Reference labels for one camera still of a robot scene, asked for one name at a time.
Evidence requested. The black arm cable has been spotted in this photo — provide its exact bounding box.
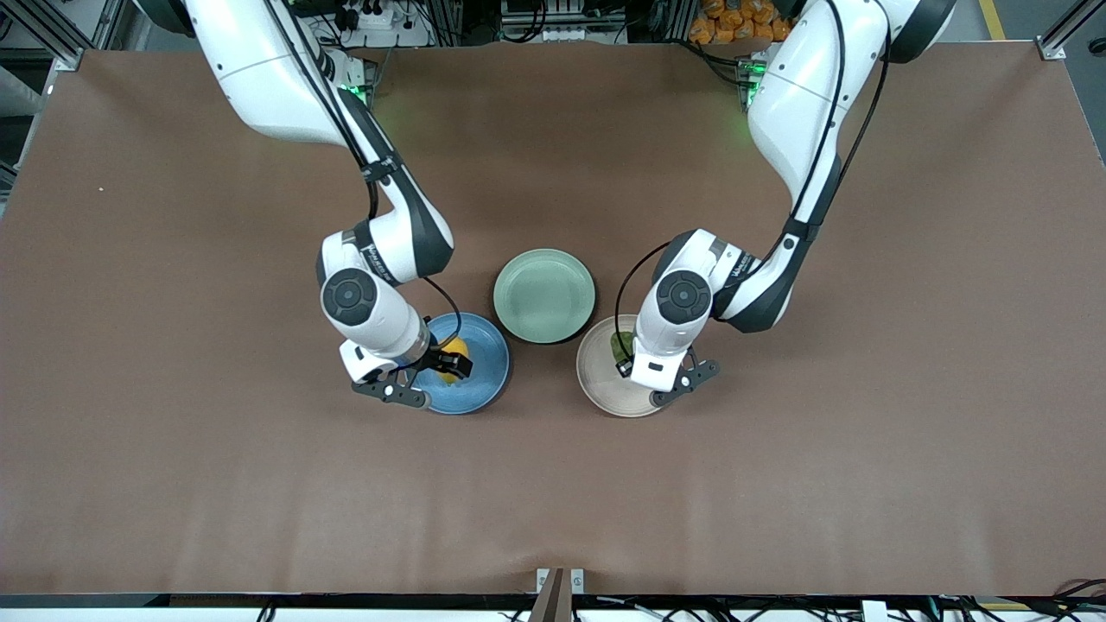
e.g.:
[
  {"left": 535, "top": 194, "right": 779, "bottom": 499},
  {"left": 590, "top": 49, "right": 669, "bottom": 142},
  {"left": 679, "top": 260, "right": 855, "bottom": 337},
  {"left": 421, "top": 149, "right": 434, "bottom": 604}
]
[
  {"left": 264, "top": 0, "right": 464, "bottom": 351},
  {"left": 613, "top": 0, "right": 893, "bottom": 355}
]

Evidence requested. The yellow lemon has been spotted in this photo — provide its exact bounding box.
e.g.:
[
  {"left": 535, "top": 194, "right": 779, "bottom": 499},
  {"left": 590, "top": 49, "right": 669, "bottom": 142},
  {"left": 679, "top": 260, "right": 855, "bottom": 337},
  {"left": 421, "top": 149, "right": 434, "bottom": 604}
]
[{"left": 438, "top": 337, "right": 471, "bottom": 386}]

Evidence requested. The pale green plate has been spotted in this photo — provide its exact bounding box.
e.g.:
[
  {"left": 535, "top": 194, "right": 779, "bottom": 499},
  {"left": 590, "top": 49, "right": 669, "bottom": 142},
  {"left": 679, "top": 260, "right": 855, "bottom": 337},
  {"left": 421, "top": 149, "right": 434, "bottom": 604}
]
[{"left": 493, "top": 248, "right": 597, "bottom": 345}]

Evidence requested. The beige plate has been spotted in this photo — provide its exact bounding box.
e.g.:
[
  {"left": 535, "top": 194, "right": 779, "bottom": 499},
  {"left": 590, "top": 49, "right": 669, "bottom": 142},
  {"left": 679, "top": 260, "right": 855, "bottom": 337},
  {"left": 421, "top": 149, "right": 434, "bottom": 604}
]
[{"left": 575, "top": 315, "right": 675, "bottom": 419}]

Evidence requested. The orange packaged goods pile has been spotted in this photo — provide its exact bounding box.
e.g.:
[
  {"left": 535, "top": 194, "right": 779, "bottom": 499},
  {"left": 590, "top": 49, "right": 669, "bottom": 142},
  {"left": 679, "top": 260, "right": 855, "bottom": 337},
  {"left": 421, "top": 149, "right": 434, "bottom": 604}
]
[{"left": 689, "top": 0, "right": 794, "bottom": 46}]

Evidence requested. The aluminium frame profile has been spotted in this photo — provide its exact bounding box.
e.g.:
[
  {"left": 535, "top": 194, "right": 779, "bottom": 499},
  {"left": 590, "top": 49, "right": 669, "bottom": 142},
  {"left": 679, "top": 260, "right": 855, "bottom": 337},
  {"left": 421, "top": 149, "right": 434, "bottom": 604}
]
[
  {"left": 0, "top": 0, "right": 87, "bottom": 72},
  {"left": 1037, "top": 0, "right": 1106, "bottom": 61}
]

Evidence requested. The white power strip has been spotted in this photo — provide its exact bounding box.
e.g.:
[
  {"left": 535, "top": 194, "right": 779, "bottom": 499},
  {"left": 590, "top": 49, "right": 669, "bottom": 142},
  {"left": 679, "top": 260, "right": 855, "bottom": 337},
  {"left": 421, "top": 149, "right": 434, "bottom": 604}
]
[{"left": 341, "top": 0, "right": 433, "bottom": 48}]

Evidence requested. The black equipment rack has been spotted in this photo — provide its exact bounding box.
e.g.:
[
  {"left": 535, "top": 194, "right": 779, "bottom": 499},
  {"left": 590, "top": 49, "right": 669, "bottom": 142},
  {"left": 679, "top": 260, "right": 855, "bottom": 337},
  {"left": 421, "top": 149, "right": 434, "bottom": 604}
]
[{"left": 499, "top": 0, "right": 629, "bottom": 44}]

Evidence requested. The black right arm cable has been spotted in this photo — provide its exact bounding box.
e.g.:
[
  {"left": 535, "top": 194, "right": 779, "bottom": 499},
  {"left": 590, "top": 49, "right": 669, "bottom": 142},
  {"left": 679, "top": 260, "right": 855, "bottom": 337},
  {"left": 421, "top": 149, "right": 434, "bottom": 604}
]
[{"left": 264, "top": 0, "right": 464, "bottom": 351}]

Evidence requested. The brown post with silver brackets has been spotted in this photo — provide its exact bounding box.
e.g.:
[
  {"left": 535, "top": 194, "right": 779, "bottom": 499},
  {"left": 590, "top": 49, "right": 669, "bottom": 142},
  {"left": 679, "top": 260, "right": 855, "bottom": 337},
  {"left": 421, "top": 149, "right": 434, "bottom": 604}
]
[{"left": 529, "top": 568, "right": 587, "bottom": 622}]

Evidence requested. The blue plate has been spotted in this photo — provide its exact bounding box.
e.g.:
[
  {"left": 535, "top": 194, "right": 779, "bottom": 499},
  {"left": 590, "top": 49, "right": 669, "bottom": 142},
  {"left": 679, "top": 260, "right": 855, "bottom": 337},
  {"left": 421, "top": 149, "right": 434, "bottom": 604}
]
[{"left": 413, "top": 312, "right": 512, "bottom": 416}]

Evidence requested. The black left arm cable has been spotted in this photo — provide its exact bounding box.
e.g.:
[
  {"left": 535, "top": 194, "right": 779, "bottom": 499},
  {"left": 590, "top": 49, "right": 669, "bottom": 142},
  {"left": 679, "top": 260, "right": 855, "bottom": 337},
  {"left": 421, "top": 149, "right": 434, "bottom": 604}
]
[{"left": 613, "top": 0, "right": 893, "bottom": 355}]

